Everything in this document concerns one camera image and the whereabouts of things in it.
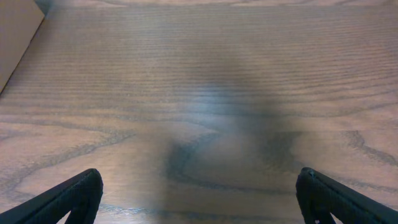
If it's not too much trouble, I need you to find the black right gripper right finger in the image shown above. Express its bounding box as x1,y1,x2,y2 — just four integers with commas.
295,167,397,224

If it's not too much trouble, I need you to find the cardboard box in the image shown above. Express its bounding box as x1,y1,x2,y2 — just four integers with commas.
1,0,44,90

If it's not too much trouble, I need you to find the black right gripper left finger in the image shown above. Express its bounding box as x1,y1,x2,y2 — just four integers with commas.
1,169,103,224

